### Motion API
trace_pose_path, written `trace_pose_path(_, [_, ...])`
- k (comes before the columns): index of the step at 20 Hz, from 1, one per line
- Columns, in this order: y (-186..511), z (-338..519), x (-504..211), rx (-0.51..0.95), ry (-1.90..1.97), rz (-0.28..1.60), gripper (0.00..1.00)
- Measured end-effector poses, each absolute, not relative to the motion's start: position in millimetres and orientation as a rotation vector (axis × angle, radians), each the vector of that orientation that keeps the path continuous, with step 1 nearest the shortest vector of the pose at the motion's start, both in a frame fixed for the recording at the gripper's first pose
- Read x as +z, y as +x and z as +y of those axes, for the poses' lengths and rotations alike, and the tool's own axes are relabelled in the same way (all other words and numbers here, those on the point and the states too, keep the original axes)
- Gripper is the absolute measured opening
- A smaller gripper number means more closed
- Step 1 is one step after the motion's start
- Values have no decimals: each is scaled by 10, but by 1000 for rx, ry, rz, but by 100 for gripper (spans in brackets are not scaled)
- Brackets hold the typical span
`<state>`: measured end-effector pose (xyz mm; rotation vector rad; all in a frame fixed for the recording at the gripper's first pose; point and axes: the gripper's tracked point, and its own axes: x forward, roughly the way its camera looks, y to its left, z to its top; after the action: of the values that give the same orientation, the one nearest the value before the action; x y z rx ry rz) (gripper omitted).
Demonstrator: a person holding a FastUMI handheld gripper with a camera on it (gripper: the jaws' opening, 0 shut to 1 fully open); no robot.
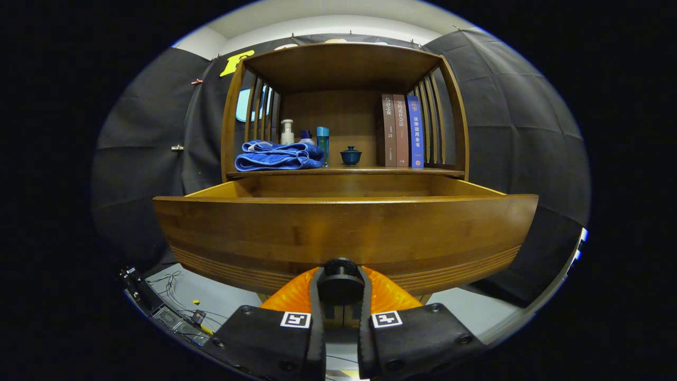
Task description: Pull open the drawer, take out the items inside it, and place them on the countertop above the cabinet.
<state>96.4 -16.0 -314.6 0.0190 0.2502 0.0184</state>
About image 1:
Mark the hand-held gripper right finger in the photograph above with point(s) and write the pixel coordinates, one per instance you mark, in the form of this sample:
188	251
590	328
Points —
418	341

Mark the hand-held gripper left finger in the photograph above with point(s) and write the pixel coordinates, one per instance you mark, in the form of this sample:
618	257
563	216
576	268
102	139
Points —
264	344

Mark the wooden countertop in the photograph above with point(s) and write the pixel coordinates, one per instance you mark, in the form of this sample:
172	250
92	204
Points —
365	171

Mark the brown wooden cabinet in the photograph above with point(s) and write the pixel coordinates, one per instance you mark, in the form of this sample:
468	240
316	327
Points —
338	63

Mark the black electronics box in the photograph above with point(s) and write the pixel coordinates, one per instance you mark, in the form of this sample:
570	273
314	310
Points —
169	317

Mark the folded blue towel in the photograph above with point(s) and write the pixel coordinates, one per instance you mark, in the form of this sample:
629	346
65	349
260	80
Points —
275	157

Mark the dark blue lidded teacup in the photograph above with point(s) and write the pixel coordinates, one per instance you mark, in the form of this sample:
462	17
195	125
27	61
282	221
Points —
350	156

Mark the clear bottle teal cap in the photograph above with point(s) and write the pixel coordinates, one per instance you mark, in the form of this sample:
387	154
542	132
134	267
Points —
323	145

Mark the blue book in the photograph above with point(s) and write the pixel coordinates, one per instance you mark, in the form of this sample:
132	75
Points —
415	132

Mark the reddish brown book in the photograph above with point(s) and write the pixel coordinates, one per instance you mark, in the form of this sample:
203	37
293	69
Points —
402	132

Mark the white lotion bottle blue cap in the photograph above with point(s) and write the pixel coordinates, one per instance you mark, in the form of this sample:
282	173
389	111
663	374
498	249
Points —
307	138

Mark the white pump bottle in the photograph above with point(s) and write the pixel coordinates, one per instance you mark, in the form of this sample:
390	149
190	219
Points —
287	135

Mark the dark brown book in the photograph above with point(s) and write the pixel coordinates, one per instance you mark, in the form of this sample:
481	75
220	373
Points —
389	132

